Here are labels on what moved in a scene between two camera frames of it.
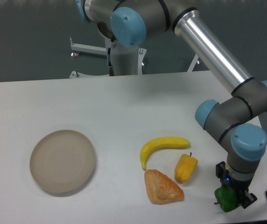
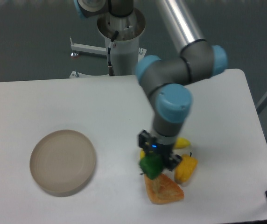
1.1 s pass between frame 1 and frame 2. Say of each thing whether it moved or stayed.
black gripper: moved
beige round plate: stayed
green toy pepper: moved
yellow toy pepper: stayed
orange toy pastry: stayed
